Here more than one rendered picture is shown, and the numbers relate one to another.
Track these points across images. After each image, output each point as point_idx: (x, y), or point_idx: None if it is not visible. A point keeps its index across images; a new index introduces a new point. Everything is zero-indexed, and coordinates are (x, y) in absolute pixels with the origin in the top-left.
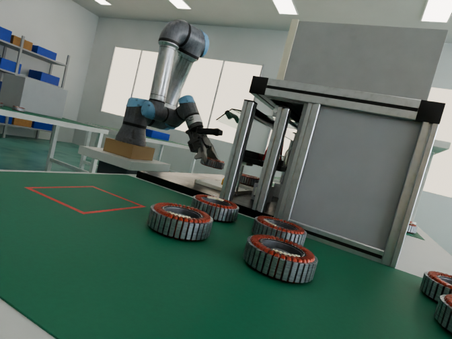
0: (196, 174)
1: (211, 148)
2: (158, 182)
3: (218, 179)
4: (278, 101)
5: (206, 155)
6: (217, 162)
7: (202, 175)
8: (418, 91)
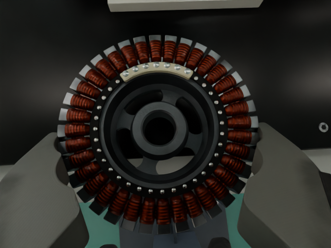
0: (302, 124)
1: (61, 239)
2: None
3: (220, 55)
4: None
5: (271, 144)
6: (216, 56)
7: (260, 118)
8: None
